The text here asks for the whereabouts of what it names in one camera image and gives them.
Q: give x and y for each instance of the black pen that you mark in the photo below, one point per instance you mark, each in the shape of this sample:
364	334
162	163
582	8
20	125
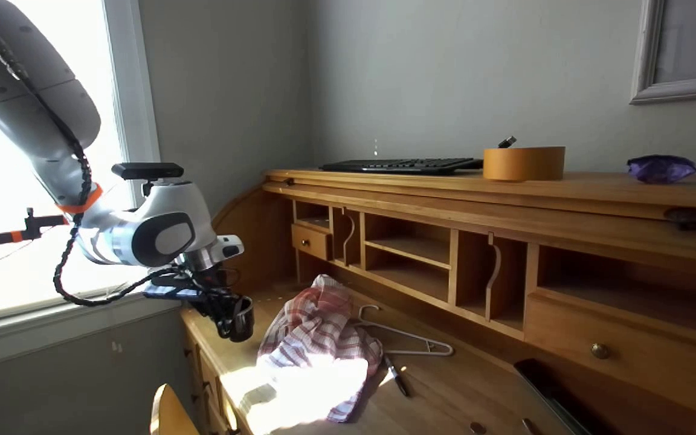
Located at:
398	375

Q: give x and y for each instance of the purple glass dish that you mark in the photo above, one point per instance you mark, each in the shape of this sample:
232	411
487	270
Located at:
661	167

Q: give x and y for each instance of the black tripod rod orange bands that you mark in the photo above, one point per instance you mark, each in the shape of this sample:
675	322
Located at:
33	227

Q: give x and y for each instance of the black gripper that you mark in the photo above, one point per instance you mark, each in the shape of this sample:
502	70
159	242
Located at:
206	290

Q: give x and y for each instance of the black keyboard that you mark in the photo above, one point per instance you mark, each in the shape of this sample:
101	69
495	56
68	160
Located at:
424	165

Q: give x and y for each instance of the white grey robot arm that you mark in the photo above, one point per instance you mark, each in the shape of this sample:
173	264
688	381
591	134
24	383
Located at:
52	119

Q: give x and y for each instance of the wooden roll-top desk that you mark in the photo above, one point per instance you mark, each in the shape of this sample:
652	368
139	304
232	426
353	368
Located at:
571	305

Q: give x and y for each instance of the round wooden box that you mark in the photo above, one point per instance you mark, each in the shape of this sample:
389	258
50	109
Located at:
524	163

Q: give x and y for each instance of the wooden chair back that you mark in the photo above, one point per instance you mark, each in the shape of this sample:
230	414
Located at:
167	417

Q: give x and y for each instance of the red white plaid cloth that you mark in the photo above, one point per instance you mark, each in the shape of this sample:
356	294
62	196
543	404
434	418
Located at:
318	356

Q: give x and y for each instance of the white wire hanger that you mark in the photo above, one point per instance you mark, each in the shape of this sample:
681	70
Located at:
401	342

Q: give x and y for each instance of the framed picture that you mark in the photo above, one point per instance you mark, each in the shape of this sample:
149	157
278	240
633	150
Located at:
666	56

